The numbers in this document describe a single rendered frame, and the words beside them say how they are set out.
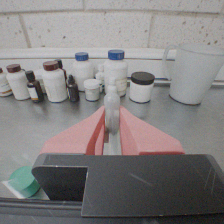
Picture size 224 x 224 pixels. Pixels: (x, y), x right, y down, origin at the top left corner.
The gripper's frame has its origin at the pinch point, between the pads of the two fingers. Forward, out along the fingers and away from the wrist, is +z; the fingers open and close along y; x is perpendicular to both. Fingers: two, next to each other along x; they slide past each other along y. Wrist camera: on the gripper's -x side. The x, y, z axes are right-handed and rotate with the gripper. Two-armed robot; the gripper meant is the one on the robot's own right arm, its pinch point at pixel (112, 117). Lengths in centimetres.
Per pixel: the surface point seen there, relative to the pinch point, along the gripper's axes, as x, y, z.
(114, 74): 6.2, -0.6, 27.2
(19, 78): 6.6, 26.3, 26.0
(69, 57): 4.5, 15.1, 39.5
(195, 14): -9, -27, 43
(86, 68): 5.7, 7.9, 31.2
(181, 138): 14.1, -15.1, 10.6
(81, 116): 13.8, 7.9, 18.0
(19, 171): 11.4, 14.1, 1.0
